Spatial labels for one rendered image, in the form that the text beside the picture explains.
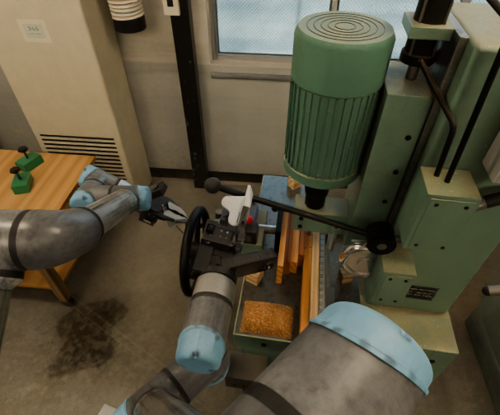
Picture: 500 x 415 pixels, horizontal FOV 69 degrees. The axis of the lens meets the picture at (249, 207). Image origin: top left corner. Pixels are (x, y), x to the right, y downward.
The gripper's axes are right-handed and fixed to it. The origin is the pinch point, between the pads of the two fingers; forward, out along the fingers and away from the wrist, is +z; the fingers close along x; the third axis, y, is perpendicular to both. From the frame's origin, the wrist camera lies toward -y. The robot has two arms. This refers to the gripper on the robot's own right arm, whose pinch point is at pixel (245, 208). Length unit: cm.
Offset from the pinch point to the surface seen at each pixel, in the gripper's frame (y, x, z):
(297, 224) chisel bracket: -15.1, 9.5, 8.7
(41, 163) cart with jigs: 104, 89, 77
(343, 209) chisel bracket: -24.7, 2.5, 11.4
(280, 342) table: -16.7, 21.8, -17.9
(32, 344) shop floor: 77, 137, 4
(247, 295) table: -7.3, 23.7, -6.9
